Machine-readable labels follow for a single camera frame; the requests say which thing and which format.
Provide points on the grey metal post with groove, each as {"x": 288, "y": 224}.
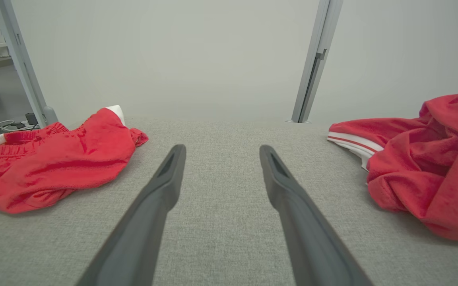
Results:
{"x": 313, "y": 67}

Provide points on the red shorts with elastic waistband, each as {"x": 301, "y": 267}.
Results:
{"x": 54, "y": 167}

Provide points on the black power plug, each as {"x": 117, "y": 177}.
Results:
{"x": 31, "y": 118}

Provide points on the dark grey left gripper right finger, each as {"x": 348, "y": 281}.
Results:
{"x": 308, "y": 234}

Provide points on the red shirt with white sleeves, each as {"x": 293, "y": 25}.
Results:
{"x": 431, "y": 171}

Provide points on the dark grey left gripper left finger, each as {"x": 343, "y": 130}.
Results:
{"x": 141, "y": 230}

